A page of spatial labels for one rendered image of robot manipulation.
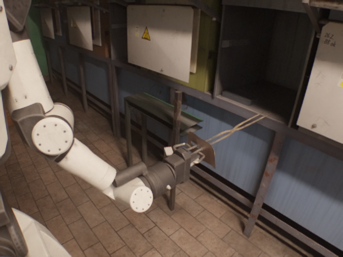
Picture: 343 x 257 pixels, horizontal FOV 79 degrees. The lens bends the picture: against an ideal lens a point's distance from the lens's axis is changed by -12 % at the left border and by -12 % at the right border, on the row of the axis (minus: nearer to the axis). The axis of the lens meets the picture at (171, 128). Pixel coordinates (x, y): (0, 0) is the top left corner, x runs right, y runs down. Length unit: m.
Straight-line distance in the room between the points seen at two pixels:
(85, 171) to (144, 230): 1.16
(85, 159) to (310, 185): 1.10
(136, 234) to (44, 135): 1.25
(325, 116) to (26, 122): 0.92
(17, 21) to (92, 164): 0.32
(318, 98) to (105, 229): 1.44
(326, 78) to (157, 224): 1.32
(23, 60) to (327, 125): 0.95
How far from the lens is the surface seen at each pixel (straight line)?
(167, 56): 1.39
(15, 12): 0.48
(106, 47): 2.32
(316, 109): 0.97
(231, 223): 1.76
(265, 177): 1.35
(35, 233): 0.59
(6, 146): 0.40
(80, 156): 0.53
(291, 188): 1.39
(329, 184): 1.30
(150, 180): 0.62
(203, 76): 1.38
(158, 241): 1.60
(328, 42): 0.93
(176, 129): 1.33
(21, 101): 0.49
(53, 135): 0.47
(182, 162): 0.67
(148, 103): 1.66
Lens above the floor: 1.33
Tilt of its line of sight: 29 degrees down
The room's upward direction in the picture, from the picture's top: 3 degrees clockwise
